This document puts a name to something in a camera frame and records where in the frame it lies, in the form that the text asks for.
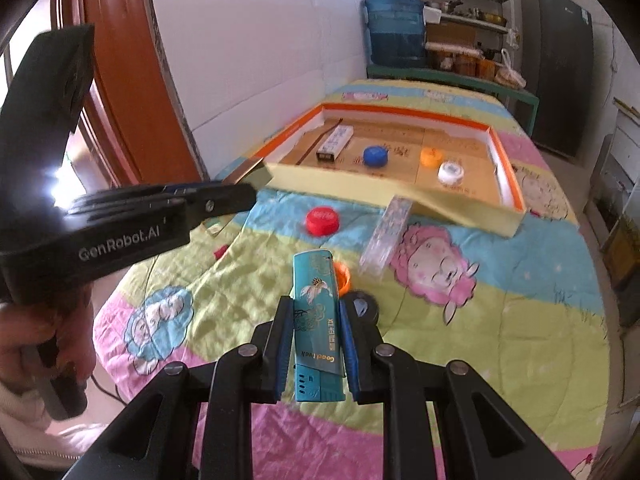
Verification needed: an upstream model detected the teal cigarette pack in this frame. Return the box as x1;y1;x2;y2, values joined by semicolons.
292;249;345;403

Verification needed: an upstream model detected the black refrigerator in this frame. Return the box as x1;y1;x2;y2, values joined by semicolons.
521;0;593;157

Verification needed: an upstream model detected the white cartoon print box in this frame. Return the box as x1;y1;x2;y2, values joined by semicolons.
316;125;354;162

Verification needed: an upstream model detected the plastic bag of food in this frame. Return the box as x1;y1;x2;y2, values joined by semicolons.
495;49;526;90

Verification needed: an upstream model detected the clear plastic patterned box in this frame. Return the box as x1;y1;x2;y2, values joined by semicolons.
359;195;413;278

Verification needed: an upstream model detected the black bottle cap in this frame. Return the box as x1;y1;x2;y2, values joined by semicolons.
349;290;380;325

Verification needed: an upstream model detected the red wooden door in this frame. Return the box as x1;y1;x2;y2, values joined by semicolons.
51;0;206;186

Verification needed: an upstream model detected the grey kitchen counter cabinet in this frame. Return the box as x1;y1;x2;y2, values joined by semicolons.
585;98;639;328

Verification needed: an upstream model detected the blue bottle cap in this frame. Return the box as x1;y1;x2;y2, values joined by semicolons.
362;145;388;168

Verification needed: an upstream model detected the blue water jug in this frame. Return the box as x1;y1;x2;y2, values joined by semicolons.
364;0;425;68

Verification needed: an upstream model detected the orange shallow cardboard tray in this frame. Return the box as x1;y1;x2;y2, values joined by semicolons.
254;103;526;237

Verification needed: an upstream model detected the green low table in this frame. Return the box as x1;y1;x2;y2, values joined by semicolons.
367;64;539;136

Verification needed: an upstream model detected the person's left hand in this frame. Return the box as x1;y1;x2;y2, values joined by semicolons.
1;284;96;394

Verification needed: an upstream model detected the orange bottle cap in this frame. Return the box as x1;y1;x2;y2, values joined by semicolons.
420;146;444;169
333;261;352;297

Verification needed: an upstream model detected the red bottle cap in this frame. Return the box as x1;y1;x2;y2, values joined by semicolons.
305;206;340;237

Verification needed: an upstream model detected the white QR code cap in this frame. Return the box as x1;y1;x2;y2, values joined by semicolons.
437;160;464;186

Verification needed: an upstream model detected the gold rectangular box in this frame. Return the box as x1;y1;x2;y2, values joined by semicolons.
202;157;272;233

